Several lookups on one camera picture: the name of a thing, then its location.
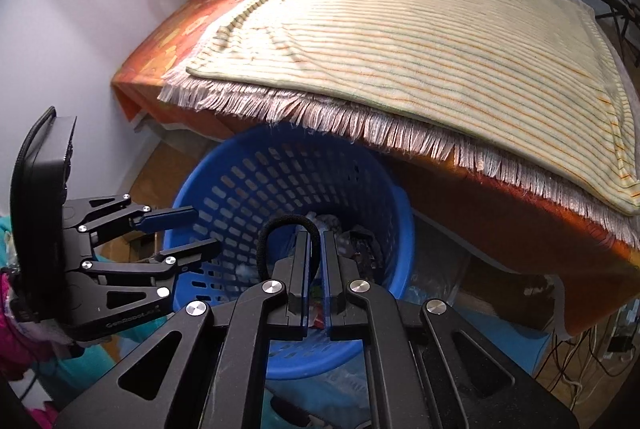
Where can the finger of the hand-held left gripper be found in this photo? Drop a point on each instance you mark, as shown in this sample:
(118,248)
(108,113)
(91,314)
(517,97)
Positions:
(130,309)
(165,219)

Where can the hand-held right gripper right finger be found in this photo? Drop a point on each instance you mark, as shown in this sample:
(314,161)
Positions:
(330,274)

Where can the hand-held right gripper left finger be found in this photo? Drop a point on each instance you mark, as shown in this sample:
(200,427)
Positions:
(303,269)

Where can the blue plastic laundry basket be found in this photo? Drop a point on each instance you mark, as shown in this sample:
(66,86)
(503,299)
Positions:
(300,169)

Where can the silver foil wrapper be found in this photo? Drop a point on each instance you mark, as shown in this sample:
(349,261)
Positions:
(327,221)

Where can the teal cloth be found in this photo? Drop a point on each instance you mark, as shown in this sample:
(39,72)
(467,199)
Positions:
(100,359)

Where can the clear plastic bag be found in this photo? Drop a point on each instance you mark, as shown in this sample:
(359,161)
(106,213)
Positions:
(435,279)

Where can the beige fringed mat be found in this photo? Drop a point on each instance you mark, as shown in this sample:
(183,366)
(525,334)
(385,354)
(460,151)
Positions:
(350,119)

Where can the orange bed sheet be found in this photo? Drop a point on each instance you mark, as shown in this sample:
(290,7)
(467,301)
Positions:
(500,229)

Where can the striped yellow blanket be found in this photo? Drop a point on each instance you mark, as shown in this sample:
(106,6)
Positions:
(400,34)

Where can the black power adapter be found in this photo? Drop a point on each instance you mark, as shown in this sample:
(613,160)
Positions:
(618,344)

